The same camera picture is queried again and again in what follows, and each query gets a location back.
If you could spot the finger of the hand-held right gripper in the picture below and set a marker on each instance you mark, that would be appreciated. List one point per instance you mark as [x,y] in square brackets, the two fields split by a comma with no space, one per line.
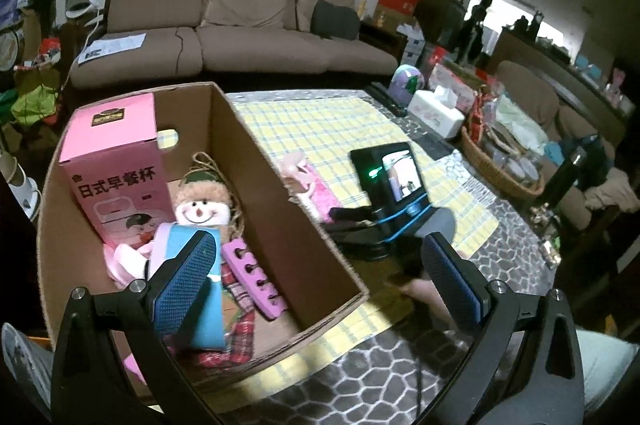
[350,237]
[352,213]

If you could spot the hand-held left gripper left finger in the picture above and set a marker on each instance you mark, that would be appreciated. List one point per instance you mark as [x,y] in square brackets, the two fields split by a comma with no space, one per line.
[185,285]

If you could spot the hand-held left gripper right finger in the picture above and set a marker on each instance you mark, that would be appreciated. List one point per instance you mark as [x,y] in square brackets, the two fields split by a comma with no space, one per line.
[450,275]

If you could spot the pink doll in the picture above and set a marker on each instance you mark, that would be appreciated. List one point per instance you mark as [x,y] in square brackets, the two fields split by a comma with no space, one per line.
[305,185]

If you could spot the pink toe separator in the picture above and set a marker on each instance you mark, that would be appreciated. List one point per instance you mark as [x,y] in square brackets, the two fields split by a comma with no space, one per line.
[252,280]

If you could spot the snowman doll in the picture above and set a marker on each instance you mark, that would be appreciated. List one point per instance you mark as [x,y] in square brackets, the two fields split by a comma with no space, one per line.
[200,210]

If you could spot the brown cardboard box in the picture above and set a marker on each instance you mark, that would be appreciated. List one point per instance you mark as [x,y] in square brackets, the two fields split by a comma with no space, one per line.
[280,185]

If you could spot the pink cardboard product box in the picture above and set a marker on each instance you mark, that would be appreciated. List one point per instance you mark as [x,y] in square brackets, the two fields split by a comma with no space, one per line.
[115,165]

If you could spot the person's right hand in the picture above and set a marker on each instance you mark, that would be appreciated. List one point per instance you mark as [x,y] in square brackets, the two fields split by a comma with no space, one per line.
[425,295]

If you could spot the wicker basket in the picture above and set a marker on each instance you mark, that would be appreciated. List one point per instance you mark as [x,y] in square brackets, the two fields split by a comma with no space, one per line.
[500,177]

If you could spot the black remote control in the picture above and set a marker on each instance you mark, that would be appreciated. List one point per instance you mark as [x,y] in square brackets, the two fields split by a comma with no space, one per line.
[387,99]

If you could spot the white tissue box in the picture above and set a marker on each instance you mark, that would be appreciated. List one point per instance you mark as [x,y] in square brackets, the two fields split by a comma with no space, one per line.
[435,115]

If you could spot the purple globe toy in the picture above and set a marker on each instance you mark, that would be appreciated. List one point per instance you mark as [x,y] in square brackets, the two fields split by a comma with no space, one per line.
[407,82]

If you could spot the black thermos bottle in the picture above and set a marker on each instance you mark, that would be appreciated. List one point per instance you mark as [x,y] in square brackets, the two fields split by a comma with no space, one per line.
[560,180]

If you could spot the pile of red snack packets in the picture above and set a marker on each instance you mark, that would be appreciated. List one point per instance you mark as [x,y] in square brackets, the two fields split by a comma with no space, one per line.
[455,82]

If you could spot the stack of white boxes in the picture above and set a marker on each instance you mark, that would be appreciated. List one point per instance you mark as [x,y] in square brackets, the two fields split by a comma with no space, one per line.
[414,50]

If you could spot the low wooden side table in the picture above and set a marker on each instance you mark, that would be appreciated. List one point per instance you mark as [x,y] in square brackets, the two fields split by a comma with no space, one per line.
[382,40]

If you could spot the person's right leg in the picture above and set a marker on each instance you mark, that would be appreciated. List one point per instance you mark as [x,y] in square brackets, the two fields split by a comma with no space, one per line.
[610,365]

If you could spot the white shoes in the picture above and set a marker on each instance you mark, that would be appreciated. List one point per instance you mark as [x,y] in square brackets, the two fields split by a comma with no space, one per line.
[22,190]

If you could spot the brown sofa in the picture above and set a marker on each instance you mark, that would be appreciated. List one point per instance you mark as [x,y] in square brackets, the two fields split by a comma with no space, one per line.
[250,50]

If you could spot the grey pillow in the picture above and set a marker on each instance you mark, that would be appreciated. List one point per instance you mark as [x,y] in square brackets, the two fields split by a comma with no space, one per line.
[335,20]

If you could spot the brown armchair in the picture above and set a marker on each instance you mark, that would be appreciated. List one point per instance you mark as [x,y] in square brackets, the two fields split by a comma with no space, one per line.
[525,80]

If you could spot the dark wooden cabinet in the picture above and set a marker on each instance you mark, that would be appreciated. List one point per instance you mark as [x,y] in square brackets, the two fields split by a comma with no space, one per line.
[440,15]

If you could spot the black figurine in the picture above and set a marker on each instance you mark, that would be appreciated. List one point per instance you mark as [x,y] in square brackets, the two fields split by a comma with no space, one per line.
[472,30]

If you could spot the green cloth pile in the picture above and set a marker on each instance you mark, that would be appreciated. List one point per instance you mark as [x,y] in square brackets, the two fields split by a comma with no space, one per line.
[32,105]

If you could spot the printed paper sheet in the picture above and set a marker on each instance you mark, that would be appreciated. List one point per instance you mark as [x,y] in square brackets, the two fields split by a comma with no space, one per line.
[112,47]

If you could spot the white fan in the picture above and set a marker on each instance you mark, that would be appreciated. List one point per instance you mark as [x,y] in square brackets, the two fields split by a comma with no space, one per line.
[82,7]

